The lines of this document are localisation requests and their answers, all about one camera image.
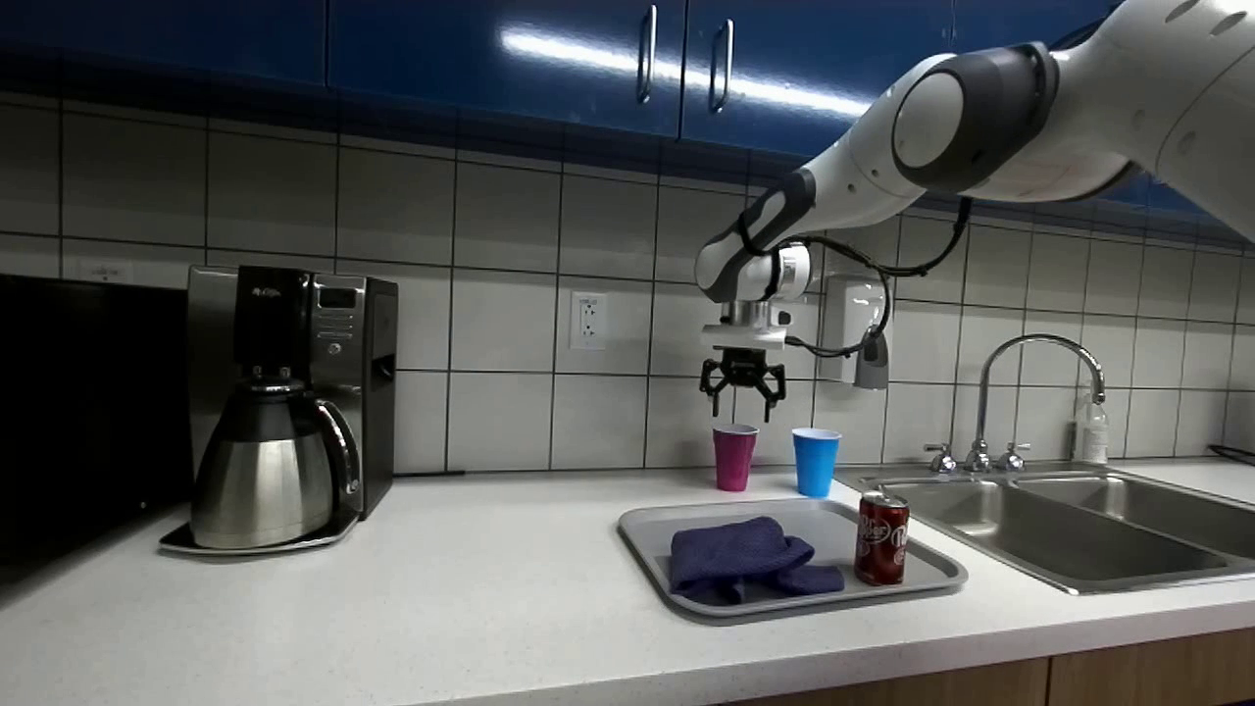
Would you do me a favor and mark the grey serving tray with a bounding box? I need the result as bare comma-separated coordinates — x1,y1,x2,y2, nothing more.
614,492,974,624

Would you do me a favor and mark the wooden lower cabinet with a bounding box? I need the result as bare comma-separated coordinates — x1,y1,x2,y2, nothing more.
728,624,1255,706

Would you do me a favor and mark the silver cabinet handle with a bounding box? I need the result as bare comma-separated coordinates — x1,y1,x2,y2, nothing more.
706,13,736,119
636,0,664,110

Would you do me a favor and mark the dark blue cloth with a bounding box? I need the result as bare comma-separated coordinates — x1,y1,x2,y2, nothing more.
664,515,846,608

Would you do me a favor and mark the pink plastic cup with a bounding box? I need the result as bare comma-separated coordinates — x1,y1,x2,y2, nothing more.
708,425,761,493

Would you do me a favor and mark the white wall outlet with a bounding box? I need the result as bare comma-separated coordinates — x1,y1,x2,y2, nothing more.
567,286,610,354

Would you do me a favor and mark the stainless steel sink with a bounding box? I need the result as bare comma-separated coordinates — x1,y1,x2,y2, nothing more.
846,462,1255,602

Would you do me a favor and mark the black steel coffee maker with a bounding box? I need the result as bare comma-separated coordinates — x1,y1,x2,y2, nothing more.
158,263,400,562

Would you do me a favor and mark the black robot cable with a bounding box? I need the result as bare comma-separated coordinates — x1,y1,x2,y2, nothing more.
780,191,978,365

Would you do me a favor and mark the blue plastic cup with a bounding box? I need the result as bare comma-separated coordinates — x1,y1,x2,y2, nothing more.
787,425,846,504

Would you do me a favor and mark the chrome sink faucet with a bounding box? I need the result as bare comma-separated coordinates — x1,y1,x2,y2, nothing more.
923,331,1108,479

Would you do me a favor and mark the white soap dispenser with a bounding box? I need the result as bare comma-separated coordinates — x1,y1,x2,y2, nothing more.
816,275,898,392

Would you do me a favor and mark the stainless steel carafe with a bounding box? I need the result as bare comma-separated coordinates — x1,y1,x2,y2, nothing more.
189,385,366,549

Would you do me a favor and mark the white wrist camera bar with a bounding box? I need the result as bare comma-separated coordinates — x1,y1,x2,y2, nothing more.
702,301,796,354

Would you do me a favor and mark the black microwave oven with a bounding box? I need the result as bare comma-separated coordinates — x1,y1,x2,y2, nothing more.
0,269,197,592

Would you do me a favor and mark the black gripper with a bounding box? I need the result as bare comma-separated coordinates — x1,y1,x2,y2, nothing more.
693,343,793,428

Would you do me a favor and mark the glossy blue upper cabinet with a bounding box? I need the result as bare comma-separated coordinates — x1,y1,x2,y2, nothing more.
0,0,1255,233

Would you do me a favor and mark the red soda can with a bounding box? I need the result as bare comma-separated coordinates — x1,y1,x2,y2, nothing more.
852,487,912,588

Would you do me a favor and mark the clear soap bottle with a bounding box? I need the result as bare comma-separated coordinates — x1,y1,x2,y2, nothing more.
1068,388,1114,472

